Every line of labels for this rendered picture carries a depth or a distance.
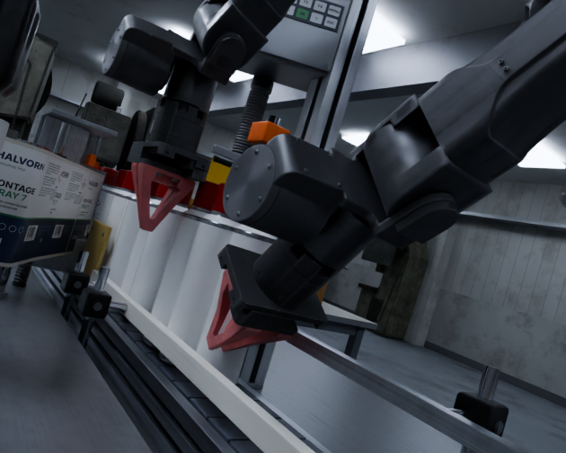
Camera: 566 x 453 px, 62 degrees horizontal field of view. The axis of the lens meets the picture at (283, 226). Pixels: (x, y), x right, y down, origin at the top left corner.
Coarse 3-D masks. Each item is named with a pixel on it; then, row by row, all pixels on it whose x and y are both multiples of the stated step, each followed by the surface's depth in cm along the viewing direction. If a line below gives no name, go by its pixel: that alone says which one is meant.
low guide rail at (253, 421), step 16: (96, 272) 72; (112, 288) 65; (128, 304) 59; (128, 320) 58; (144, 320) 54; (160, 336) 50; (176, 336) 49; (176, 352) 46; (192, 352) 45; (192, 368) 43; (208, 368) 42; (208, 384) 40; (224, 384) 39; (224, 400) 38; (240, 400) 37; (240, 416) 36; (256, 416) 35; (256, 432) 34; (272, 432) 33; (288, 432) 33; (272, 448) 32; (288, 448) 31; (304, 448) 31
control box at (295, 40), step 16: (336, 0) 67; (272, 32) 67; (288, 32) 67; (304, 32) 67; (320, 32) 67; (336, 32) 67; (272, 48) 67; (288, 48) 67; (304, 48) 67; (320, 48) 67; (336, 48) 67; (256, 64) 71; (272, 64) 69; (288, 64) 68; (304, 64) 67; (320, 64) 67; (272, 80) 76; (288, 80) 74; (304, 80) 72
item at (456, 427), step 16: (304, 336) 44; (320, 352) 42; (336, 352) 41; (336, 368) 40; (352, 368) 39; (368, 368) 39; (368, 384) 37; (384, 384) 36; (400, 384) 36; (400, 400) 35; (416, 400) 34; (416, 416) 33; (432, 416) 32; (448, 416) 32; (448, 432) 31; (464, 432) 30; (480, 432) 30; (480, 448) 29; (496, 448) 29; (512, 448) 28
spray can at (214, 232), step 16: (208, 224) 51; (224, 224) 51; (240, 224) 53; (208, 240) 51; (224, 240) 51; (192, 256) 52; (208, 256) 51; (192, 272) 51; (208, 272) 51; (192, 288) 51; (208, 288) 51; (176, 304) 52; (192, 304) 51; (208, 304) 51; (176, 320) 51; (192, 320) 51; (192, 336) 51; (160, 352) 52
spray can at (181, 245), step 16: (208, 192) 56; (192, 208) 57; (208, 208) 56; (192, 224) 55; (176, 240) 56; (192, 240) 55; (176, 256) 55; (176, 272) 55; (160, 288) 56; (176, 288) 55; (160, 304) 55; (160, 320) 55; (144, 336) 56
